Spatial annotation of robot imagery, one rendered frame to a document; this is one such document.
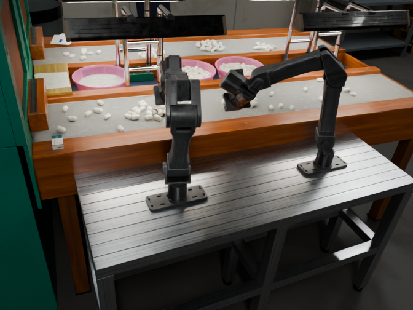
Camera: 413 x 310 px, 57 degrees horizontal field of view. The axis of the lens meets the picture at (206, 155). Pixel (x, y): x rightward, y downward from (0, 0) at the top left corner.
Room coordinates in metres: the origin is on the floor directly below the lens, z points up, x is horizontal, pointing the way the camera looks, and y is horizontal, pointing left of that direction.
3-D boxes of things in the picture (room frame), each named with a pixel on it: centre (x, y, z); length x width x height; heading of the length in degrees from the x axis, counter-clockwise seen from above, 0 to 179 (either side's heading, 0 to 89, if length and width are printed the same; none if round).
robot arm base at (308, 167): (1.22, -0.45, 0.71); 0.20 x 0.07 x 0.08; 116
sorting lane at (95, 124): (1.59, -0.16, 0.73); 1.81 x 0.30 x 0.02; 113
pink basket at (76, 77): (1.66, 0.53, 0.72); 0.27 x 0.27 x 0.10
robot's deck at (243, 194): (1.31, -0.07, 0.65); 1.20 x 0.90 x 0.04; 116
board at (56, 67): (1.58, 0.73, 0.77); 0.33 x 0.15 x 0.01; 23
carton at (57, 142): (1.07, 0.51, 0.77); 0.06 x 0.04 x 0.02; 23
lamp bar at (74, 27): (1.47, 0.26, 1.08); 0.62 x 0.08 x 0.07; 113
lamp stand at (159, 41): (1.55, 0.29, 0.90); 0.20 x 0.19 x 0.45; 113
